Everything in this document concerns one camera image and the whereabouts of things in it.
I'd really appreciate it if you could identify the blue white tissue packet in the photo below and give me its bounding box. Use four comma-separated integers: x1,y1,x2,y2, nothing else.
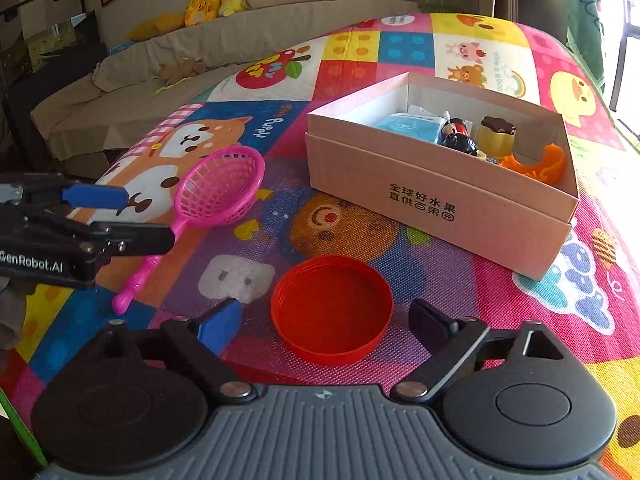
373,104,449,144

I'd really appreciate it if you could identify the red plastic lid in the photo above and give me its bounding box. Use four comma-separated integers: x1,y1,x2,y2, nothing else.
270,254,395,366

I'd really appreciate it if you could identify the beige covered sofa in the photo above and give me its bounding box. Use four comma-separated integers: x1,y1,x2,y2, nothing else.
29,0,422,162

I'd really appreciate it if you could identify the yellow pillow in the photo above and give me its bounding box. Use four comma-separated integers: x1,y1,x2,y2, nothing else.
124,12,186,41

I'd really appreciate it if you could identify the yellow plush backpack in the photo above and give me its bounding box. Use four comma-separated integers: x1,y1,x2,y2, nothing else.
183,0,224,28

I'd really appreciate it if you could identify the orange plastic toy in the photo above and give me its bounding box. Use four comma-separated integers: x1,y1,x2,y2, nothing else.
499,143,567,184

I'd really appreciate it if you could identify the brown plush toy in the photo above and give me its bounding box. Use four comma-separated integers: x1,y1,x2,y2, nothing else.
158,59,207,85

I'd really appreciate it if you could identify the green towel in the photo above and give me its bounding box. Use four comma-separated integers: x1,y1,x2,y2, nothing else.
567,0,607,94

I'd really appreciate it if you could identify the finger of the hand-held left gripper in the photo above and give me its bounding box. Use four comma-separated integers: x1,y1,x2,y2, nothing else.
60,183,133,211
74,221,177,257

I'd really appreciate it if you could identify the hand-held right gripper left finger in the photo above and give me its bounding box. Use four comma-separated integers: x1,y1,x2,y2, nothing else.
99,296,257,404

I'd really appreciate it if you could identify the pink plastic toy net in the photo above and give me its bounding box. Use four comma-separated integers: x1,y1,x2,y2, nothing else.
111,145,266,315

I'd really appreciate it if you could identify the dark glass cabinet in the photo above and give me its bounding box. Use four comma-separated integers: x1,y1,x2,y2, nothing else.
0,0,109,92

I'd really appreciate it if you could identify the pink cardboard box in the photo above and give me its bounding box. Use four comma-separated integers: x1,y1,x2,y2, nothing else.
304,71,580,282

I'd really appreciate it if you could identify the colourful cartoon play mat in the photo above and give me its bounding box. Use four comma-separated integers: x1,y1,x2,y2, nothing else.
0,12,640,480

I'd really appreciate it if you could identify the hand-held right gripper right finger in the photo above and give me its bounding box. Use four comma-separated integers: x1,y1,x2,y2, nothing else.
390,298,567,403

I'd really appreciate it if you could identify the yellow pudding toy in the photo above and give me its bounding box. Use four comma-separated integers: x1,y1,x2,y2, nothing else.
474,115,518,157

